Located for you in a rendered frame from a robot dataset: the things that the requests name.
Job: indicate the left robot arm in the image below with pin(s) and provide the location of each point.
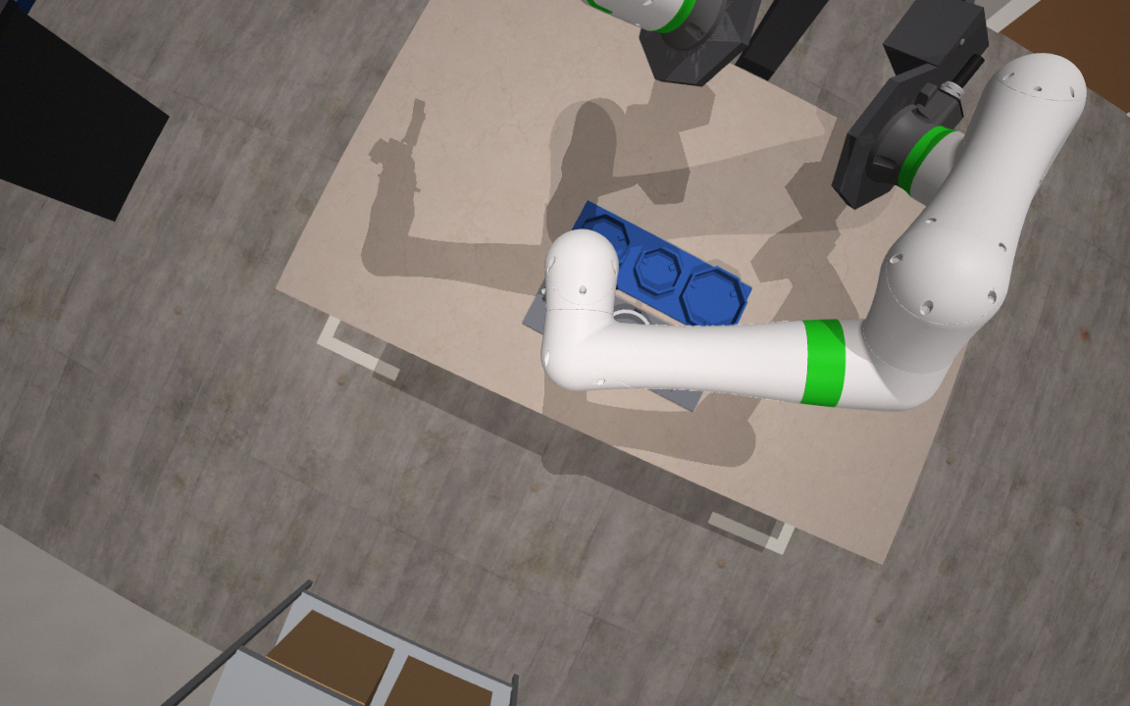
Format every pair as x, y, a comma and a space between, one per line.
939, 283

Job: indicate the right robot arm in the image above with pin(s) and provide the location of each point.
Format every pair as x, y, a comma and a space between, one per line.
683, 24

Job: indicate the blue pallet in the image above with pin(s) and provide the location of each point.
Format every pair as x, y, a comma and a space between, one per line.
715, 296

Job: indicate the white ring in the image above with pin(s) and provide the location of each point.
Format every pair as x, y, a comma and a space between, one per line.
634, 314

